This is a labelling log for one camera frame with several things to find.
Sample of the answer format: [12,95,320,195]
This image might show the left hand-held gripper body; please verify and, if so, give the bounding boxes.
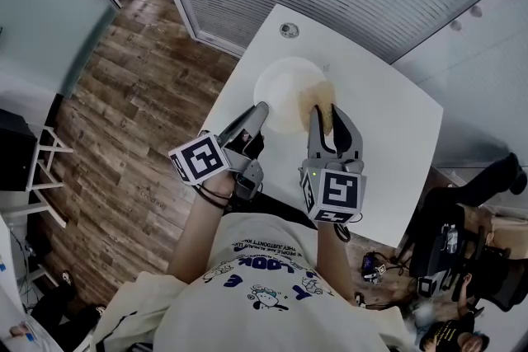
[167,129,266,202]

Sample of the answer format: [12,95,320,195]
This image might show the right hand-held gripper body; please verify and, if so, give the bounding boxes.
[298,157,369,225]

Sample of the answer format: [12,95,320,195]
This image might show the tan cloth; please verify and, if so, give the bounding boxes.
[297,80,337,135]

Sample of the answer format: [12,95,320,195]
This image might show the white round plate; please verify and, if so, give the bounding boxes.
[253,56,327,135]

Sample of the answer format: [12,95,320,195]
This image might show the person's right forearm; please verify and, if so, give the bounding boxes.
[316,220,356,300]

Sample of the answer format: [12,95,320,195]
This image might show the person's left forearm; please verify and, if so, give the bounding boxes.
[167,172,236,285]

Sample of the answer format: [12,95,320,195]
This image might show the small black floor device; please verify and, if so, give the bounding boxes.
[361,253,387,284]

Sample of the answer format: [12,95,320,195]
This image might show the clear water bottle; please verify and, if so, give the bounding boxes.
[446,224,460,255]

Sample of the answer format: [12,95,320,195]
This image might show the idle grey gripper device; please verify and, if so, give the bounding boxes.
[417,270,449,298]

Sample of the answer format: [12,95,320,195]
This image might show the person's cream printed shirt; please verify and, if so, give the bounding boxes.
[92,212,413,352]

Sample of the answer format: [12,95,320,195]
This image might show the white wooden stool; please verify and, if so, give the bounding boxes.
[0,124,75,230]

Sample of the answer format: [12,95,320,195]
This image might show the brown cardboard box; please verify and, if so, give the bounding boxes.
[486,209,528,260]

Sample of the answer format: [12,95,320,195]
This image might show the black cabinet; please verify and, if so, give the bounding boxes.
[0,109,39,193]

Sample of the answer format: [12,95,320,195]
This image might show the frosted glass door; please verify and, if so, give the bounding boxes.
[0,0,120,96]

